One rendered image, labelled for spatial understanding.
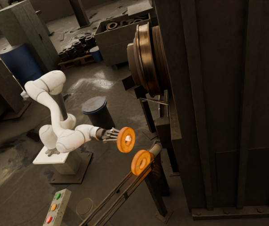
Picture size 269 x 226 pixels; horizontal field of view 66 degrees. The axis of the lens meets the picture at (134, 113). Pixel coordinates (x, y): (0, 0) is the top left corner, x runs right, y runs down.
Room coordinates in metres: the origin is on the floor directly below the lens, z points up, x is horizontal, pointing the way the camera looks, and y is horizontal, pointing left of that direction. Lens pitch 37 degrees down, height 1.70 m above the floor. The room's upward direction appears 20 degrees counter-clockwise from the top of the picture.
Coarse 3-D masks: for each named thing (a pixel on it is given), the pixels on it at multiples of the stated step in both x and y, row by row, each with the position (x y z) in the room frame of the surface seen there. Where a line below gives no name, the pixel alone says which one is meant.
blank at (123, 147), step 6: (120, 132) 0.92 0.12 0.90; (126, 132) 0.92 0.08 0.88; (132, 132) 0.96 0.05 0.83; (120, 138) 0.88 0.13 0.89; (132, 138) 0.94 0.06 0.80; (120, 144) 0.86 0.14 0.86; (126, 144) 0.91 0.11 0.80; (132, 144) 0.92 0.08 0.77; (120, 150) 0.87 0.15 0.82; (126, 150) 0.87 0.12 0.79
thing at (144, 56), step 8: (136, 32) 1.18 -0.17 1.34; (144, 32) 1.16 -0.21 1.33; (144, 40) 1.11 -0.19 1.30; (144, 48) 1.08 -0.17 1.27; (144, 56) 1.06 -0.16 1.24; (144, 64) 1.04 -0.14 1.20; (144, 72) 1.03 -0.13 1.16; (152, 72) 1.02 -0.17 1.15; (144, 80) 1.02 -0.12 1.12; (152, 80) 1.02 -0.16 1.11; (152, 88) 1.03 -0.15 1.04; (152, 96) 1.07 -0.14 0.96
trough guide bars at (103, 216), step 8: (152, 160) 0.83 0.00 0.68; (144, 168) 0.79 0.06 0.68; (152, 168) 0.81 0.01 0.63; (128, 176) 0.78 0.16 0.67; (120, 184) 0.73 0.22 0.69; (112, 192) 0.69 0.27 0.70; (104, 200) 0.65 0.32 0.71; (120, 200) 0.64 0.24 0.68; (96, 208) 0.62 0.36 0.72; (112, 208) 0.61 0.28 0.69; (88, 216) 0.59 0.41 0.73; (104, 216) 0.57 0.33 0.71; (80, 224) 0.56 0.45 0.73; (96, 224) 0.54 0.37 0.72
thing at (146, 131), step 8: (128, 80) 1.91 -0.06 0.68; (128, 88) 1.90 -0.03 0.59; (136, 88) 1.65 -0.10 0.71; (144, 88) 1.67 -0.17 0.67; (136, 96) 1.68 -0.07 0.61; (144, 96) 1.75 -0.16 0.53; (144, 104) 1.74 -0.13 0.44; (144, 112) 1.77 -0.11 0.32; (152, 120) 1.75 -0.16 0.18; (152, 128) 1.74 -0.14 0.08; (152, 136) 1.69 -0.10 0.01
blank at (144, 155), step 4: (140, 152) 0.83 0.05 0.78; (144, 152) 0.83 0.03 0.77; (148, 152) 0.85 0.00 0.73; (136, 156) 0.81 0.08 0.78; (140, 156) 0.80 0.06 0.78; (144, 156) 0.82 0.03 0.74; (148, 156) 0.84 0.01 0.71; (132, 160) 0.80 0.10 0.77; (136, 160) 0.79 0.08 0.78; (140, 160) 0.80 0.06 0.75; (144, 160) 0.84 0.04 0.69; (148, 160) 0.83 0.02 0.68; (132, 164) 0.78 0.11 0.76; (136, 164) 0.77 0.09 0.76; (144, 164) 0.82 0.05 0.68; (132, 168) 0.77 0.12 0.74; (136, 168) 0.76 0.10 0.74; (140, 168) 0.79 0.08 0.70; (132, 172) 0.77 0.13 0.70; (136, 172) 0.76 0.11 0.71; (140, 172) 0.77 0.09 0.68
